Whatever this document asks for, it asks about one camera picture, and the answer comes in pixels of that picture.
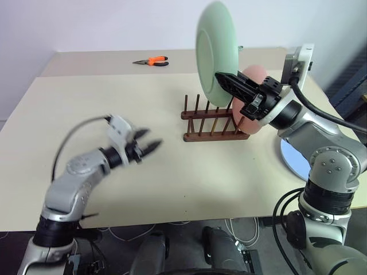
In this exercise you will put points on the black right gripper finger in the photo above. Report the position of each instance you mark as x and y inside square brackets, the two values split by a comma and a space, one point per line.
[235, 86]
[246, 77]

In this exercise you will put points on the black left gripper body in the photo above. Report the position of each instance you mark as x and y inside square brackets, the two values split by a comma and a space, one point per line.
[135, 151]

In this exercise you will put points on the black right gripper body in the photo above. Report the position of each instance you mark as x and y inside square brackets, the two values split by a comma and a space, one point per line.
[265, 98]

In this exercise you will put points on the green plate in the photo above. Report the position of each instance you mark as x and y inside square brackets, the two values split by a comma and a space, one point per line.
[216, 51]

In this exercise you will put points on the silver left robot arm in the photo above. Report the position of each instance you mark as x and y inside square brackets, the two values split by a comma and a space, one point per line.
[71, 183]

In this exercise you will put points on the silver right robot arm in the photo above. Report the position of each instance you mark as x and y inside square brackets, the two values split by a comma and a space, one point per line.
[329, 143]

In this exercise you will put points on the wooden dish rack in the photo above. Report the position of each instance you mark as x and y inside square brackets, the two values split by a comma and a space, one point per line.
[215, 137]

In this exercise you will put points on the pink plate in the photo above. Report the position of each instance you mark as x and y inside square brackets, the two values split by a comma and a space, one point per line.
[255, 74]

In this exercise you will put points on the blue plate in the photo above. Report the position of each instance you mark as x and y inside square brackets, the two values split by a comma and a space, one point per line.
[292, 160]

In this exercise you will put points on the dark blue background furniture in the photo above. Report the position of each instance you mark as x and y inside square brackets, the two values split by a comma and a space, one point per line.
[351, 86]

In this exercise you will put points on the dark rounded shape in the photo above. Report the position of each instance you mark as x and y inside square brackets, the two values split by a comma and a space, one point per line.
[222, 249]
[150, 255]

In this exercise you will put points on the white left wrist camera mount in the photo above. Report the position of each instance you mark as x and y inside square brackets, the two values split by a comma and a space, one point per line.
[119, 129]

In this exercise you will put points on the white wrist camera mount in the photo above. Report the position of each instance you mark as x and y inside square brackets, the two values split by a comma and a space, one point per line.
[119, 129]
[305, 57]

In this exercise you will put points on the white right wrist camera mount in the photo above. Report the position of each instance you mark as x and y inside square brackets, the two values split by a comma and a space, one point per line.
[305, 57]

